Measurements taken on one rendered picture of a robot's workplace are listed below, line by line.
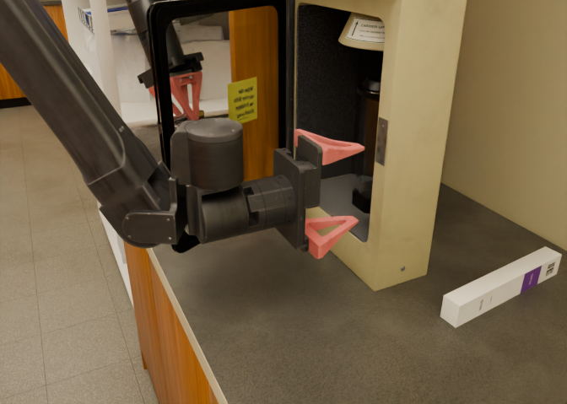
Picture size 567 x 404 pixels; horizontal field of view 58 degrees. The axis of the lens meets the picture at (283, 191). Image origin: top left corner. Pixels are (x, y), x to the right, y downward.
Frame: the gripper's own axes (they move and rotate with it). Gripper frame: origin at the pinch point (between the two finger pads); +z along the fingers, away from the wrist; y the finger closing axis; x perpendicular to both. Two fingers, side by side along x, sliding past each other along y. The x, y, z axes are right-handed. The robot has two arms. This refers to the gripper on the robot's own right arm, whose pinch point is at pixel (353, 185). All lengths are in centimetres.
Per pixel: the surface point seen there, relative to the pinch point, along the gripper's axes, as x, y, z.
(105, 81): 125, -15, -11
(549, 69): 18, 6, 55
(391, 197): 8.9, -8.5, 13.4
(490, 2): 35, 16, 55
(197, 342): 10.5, -26.4, -17.8
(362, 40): 20.2, 13.1, 13.8
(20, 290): 182, -122, -55
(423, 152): 8.9, -1.9, 18.6
